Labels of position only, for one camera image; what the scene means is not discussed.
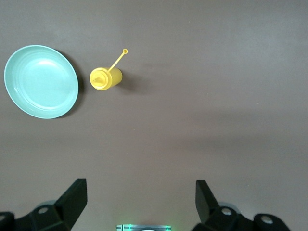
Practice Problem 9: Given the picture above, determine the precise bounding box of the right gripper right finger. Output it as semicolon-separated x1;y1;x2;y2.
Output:
191;180;293;231

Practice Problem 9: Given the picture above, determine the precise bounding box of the yellow mustard squeeze bottle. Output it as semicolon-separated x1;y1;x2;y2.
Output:
89;48;128;91

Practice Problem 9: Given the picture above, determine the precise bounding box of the mint green plate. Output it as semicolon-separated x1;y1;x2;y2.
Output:
3;44;80;120

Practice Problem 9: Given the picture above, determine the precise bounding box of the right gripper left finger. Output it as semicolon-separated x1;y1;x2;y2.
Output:
0;178;88;231

